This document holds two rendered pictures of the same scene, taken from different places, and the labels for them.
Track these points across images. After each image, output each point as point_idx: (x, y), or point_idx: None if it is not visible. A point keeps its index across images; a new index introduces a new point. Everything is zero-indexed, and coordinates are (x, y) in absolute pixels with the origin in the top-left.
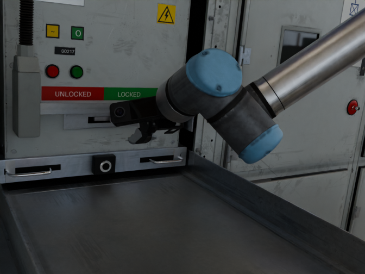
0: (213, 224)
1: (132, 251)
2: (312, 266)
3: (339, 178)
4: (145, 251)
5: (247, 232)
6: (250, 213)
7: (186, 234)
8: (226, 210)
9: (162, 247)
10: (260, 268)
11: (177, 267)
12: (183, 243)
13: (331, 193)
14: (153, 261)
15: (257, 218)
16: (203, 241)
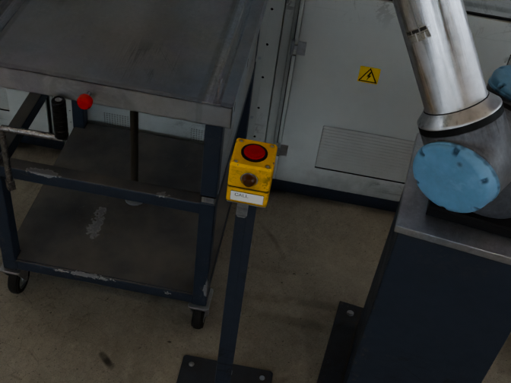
0: (191, 7)
1: (99, 0)
2: (203, 61)
3: (500, 30)
4: (108, 3)
5: (205, 23)
6: (238, 11)
7: (156, 4)
8: (226, 1)
9: (124, 5)
10: (163, 45)
11: (110, 20)
12: (142, 9)
13: (483, 47)
14: (103, 11)
15: (236, 17)
16: (159, 14)
